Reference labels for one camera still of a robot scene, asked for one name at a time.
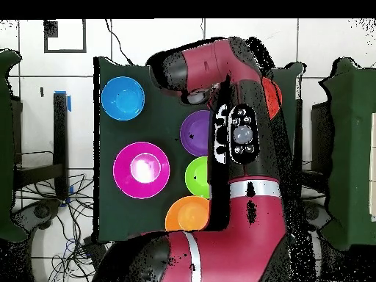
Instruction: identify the purple bowl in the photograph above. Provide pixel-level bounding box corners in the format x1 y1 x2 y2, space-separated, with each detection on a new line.
179 109 212 157

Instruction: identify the green bowl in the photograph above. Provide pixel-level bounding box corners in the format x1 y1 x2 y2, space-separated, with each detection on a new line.
184 156 212 199

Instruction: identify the large light orange bowl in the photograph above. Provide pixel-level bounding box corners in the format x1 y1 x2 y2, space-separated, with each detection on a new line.
164 195 212 233

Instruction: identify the large magenta bowl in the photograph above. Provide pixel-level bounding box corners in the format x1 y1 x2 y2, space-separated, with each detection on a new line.
112 140 171 200

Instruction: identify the dark green table cloth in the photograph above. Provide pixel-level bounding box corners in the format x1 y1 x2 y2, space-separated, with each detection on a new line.
93 55 306 245

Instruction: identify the blue bowl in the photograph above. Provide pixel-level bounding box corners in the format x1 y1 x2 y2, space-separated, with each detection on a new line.
101 76 145 121

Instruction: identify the large red-orange bowl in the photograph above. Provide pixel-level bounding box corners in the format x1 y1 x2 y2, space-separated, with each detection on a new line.
261 77 284 118

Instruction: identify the black metal stand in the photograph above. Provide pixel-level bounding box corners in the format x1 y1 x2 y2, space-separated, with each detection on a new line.
14 90 73 203

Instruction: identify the green covered side table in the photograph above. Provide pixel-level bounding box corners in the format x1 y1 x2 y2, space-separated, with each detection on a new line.
0 48 27 243
319 57 376 250

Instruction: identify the black square floor frame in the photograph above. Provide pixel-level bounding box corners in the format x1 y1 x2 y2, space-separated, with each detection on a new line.
43 19 88 54

